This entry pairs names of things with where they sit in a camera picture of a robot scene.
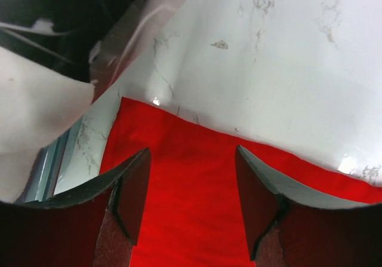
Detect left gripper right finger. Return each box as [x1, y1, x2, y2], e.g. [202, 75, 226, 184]
[235, 146, 370, 266]

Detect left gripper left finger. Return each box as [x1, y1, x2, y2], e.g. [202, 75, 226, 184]
[14, 149, 151, 266]

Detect red t shirt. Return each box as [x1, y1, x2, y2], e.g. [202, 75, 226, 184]
[101, 98, 381, 266]

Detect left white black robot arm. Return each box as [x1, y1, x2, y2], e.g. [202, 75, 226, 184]
[1, 50, 381, 266]

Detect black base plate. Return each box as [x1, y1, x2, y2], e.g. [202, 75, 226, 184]
[1, 0, 135, 82]

